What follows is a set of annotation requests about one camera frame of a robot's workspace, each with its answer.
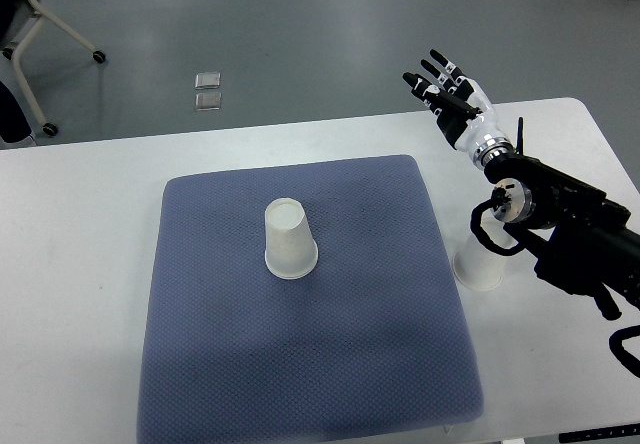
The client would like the white paper cup on mat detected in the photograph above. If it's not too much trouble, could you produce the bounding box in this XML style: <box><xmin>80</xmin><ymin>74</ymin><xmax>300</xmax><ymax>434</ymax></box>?
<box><xmin>264</xmin><ymin>198</ymin><xmax>319</xmax><ymax>280</ymax></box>

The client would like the upper metal floor plate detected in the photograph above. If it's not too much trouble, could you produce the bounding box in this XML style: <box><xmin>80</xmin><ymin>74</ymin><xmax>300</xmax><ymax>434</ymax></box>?
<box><xmin>195</xmin><ymin>71</ymin><xmax>221</xmax><ymax>89</ymax></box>

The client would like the dark clothed person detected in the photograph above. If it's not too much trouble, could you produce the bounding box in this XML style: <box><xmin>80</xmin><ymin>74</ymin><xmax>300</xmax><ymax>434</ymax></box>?
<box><xmin>1</xmin><ymin>0</ymin><xmax>37</xmax><ymax>148</ymax></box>

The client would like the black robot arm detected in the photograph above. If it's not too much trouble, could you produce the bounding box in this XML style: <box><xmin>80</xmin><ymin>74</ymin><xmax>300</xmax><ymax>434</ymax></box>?
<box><xmin>470</xmin><ymin>143</ymin><xmax>639</xmax><ymax>321</ymax></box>

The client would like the black table edge strip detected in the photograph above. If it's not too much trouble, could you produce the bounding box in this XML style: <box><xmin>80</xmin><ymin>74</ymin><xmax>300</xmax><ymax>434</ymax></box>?
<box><xmin>558</xmin><ymin>423</ymin><xmax>640</xmax><ymax>443</ymax></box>

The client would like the beige wheeled chair frame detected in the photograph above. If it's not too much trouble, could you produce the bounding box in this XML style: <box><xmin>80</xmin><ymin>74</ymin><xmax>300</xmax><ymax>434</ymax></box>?
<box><xmin>0</xmin><ymin>0</ymin><xmax>107</xmax><ymax>138</ymax></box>

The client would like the white paper cup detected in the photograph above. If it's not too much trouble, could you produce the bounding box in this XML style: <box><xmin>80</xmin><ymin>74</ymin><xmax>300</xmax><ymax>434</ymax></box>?
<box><xmin>452</xmin><ymin>233</ymin><xmax>507</xmax><ymax>291</ymax></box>
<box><xmin>264</xmin><ymin>198</ymin><xmax>319</xmax><ymax>280</ymax></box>

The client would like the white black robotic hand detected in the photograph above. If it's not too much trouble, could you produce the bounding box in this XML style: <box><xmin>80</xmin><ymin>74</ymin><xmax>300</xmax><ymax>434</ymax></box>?
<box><xmin>403</xmin><ymin>49</ymin><xmax>514</xmax><ymax>170</ymax></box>

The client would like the blue woven cushion mat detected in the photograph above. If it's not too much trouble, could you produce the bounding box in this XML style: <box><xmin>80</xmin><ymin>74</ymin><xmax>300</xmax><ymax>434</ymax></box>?
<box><xmin>137</xmin><ymin>155</ymin><xmax>483</xmax><ymax>443</ymax></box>

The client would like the black cable loop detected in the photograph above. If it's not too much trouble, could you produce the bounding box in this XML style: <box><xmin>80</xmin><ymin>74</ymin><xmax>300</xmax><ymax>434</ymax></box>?
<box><xmin>468</xmin><ymin>200</ymin><xmax>525</xmax><ymax>257</ymax></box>

